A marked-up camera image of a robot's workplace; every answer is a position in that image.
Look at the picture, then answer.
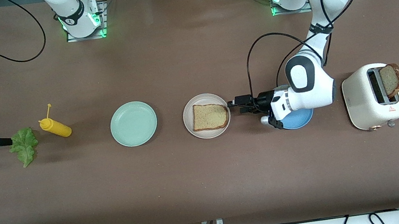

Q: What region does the green lettuce leaf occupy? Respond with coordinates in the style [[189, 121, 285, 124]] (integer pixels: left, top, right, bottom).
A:
[[7, 126, 42, 169]]

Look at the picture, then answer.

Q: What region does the brown bread slice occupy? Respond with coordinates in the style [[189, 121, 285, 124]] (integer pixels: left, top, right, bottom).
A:
[[190, 100, 231, 133], [378, 62, 399, 100]]

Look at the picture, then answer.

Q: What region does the blue plate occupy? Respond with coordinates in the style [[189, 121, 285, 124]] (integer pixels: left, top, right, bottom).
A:
[[280, 106, 317, 131]]

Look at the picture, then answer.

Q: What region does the beige plate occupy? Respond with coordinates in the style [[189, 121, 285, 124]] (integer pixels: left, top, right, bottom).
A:
[[180, 90, 234, 142]]

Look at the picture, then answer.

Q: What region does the pale green plate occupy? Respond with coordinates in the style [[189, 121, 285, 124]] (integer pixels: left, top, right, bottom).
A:
[[107, 98, 161, 150]]

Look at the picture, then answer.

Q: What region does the yellow mustard squeeze bottle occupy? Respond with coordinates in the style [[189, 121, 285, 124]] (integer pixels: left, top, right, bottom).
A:
[[36, 101, 73, 141]]

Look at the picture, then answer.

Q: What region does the white toaster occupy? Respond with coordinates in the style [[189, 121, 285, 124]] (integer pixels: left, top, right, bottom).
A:
[[339, 60, 399, 135]]

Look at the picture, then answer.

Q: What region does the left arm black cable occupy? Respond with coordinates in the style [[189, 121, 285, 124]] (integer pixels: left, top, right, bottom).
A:
[[242, 23, 342, 99]]

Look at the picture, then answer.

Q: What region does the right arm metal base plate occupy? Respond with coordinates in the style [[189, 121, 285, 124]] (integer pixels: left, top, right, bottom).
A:
[[62, 0, 110, 43]]

